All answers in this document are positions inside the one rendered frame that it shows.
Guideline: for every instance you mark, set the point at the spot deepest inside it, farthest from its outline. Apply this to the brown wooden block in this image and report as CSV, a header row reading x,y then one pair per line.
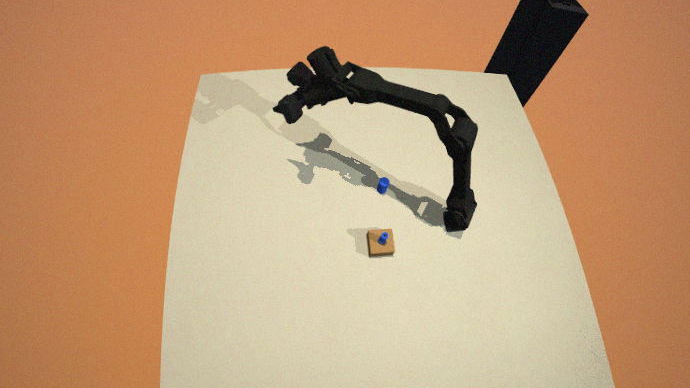
x,y
377,249

